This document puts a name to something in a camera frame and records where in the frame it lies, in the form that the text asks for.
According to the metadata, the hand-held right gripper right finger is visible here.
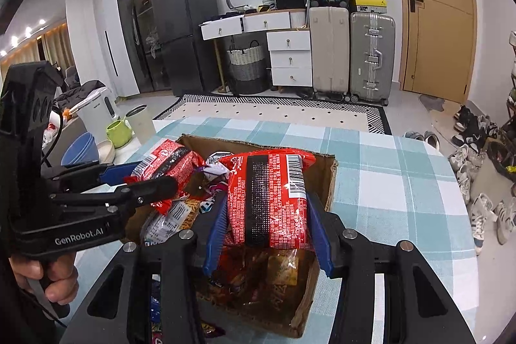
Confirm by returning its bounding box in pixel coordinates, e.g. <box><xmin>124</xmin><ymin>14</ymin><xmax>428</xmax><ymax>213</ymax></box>
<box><xmin>305</xmin><ymin>191</ymin><xmax>477</xmax><ymax>344</ymax></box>

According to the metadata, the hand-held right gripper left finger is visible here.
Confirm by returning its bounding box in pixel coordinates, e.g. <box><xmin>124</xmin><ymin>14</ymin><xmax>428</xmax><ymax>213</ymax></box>
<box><xmin>60</xmin><ymin>191</ymin><xmax>230</xmax><ymax>344</ymax></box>

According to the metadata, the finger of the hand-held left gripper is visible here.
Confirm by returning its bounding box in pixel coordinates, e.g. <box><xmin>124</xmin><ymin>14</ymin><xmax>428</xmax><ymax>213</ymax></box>
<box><xmin>40</xmin><ymin>162</ymin><xmax>140</xmax><ymax>189</ymax></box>
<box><xmin>50</xmin><ymin>175</ymin><xmax>180</xmax><ymax>221</ymax></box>

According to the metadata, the red black noodle packet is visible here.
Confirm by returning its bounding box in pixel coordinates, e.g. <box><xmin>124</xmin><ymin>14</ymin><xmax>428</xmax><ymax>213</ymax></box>
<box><xmin>123</xmin><ymin>138</ymin><xmax>208</xmax><ymax>216</ymax></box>
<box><xmin>220</xmin><ymin>151</ymin><xmax>317</xmax><ymax>251</ymax></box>

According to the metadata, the brown cardboard box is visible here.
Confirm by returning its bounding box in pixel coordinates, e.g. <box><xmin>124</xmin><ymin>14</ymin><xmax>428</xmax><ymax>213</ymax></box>
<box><xmin>125</xmin><ymin>133</ymin><xmax>338</xmax><ymax>339</ymax></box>

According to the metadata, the person's left forearm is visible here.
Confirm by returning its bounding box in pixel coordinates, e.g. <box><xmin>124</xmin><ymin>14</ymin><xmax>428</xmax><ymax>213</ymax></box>
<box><xmin>0</xmin><ymin>259</ymin><xmax>65</xmax><ymax>344</ymax></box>

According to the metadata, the person's left hand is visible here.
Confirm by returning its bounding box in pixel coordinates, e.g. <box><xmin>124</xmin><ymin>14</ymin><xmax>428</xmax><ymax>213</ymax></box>
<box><xmin>9</xmin><ymin>252</ymin><xmax>80</xmax><ymax>303</ymax></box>

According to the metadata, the white bowl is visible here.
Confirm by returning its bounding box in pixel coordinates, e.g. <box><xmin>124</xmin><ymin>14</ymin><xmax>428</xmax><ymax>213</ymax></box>
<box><xmin>97</xmin><ymin>140</ymin><xmax>116</xmax><ymax>163</ymax></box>

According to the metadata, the clear white snack packet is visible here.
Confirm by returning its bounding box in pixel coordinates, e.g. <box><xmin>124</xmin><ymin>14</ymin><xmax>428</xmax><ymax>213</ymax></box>
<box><xmin>141</xmin><ymin>201</ymin><xmax>200</xmax><ymax>248</ymax></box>

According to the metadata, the green mug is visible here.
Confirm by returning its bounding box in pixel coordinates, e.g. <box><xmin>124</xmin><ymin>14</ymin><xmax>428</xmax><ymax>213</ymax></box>
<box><xmin>106</xmin><ymin>119</ymin><xmax>134</xmax><ymax>148</ymax></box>

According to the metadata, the brown snack packet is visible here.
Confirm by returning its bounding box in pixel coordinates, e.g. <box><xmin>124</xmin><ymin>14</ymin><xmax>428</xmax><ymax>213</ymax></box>
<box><xmin>173</xmin><ymin>197</ymin><xmax>204</xmax><ymax>226</ymax></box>

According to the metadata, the blue plastic basin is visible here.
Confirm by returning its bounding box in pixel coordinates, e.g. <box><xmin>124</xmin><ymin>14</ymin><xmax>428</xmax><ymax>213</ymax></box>
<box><xmin>61</xmin><ymin>132</ymin><xmax>99</xmax><ymax>166</ymax></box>

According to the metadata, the cream waste bin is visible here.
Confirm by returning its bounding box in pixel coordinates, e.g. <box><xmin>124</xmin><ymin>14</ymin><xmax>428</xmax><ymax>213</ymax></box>
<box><xmin>126</xmin><ymin>105</ymin><xmax>156</xmax><ymax>143</ymax></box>

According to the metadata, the heap of mixed snack packets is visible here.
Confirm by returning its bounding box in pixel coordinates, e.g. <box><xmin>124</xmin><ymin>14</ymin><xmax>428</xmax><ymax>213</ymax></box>
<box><xmin>197</xmin><ymin>247</ymin><xmax>320</xmax><ymax>314</ymax></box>

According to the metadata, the white air purifier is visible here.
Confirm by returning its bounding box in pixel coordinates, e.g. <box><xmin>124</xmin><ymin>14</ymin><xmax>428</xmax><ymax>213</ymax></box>
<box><xmin>76</xmin><ymin>87</ymin><xmax>121</xmax><ymax>133</ymax></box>

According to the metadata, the sofa with dark clothes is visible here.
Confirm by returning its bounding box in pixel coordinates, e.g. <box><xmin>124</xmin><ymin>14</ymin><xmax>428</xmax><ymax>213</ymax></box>
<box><xmin>52</xmin><ymin>66</ymin><xmax>105</xmax><ymax>111</ymax></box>

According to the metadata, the beige curtain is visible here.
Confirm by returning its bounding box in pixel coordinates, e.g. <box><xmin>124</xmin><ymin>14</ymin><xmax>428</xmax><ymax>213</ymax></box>
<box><xmin>0</xmin><ymin>32</ymin><xmax>75</xmax><ymax>74</ymax></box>

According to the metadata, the dark glass door cabinet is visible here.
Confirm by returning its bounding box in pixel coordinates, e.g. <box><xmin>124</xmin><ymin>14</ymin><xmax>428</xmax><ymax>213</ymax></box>
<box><xmin>114</xmin><ymin>0</ymin><xmax>156</xmax><ymax>93</ymax></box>

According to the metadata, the white wardrobe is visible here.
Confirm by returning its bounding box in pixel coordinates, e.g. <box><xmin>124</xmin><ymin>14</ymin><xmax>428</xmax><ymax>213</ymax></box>
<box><xmin>65</xmin><ymin>0</ymin><xmax>140</xmax><ymax>97</ymax></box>

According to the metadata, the grey woven laundry basket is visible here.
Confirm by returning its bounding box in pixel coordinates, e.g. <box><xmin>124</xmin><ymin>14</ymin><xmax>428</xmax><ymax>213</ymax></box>
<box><xmin>226</xmin><ymin>40</ymin><xmax>269</xmax><ymax>95</ymax></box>

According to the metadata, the dark grey refrigerator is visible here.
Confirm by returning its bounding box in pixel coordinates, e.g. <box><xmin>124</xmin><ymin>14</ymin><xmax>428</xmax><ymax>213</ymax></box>
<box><xmin>148</xmin><ymin>0</ymin><xmax>220</xmax><ymax>97</ymax></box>

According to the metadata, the pile of shoes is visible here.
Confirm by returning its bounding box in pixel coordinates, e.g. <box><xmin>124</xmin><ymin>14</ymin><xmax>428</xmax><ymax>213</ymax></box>
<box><xmin>403</xmin><ymin>104</ymin><xmax>516</xmax><ymax>256</ymax></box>

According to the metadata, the silver suitcase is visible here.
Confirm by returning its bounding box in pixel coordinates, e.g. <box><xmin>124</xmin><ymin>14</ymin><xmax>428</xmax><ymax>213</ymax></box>
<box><xmin>349</xmin><ymin>11</ymin><xmax>396</xmax><ymax>107</ymax></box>

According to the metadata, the beige suitcase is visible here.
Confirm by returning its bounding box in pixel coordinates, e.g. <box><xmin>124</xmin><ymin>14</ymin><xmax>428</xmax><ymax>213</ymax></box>
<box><xmin>308</xmin><ymin>5</ymin><xmax>351</xmax><ymax>99</ymax></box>

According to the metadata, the white drawer desk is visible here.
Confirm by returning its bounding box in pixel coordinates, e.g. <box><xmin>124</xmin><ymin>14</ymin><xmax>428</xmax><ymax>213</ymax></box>
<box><xmin>200</xmin><ymin>9</ymin><xmax>313</xmax><ymax>93</ymax></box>

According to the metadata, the yellow black shoe box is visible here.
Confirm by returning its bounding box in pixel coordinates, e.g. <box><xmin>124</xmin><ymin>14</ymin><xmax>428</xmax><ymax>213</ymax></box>
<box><xmin>350</xmin><ymin>0</ymin><xmax>388</xmax><ymax>14</ymax></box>

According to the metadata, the wooden door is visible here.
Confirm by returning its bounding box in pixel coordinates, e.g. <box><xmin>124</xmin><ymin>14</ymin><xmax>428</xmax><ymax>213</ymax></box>
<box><xmin>389</xmin><ymin>0</ymin><xmax>478</xmax><ymax>103</ymax></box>

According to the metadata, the wooden shoe rack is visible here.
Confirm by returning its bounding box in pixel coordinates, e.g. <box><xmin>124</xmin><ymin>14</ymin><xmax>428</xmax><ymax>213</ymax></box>
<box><xmin>488</xmin><ymin>32</ymin><xmax>516</xmax><ymax>183</ymax></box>

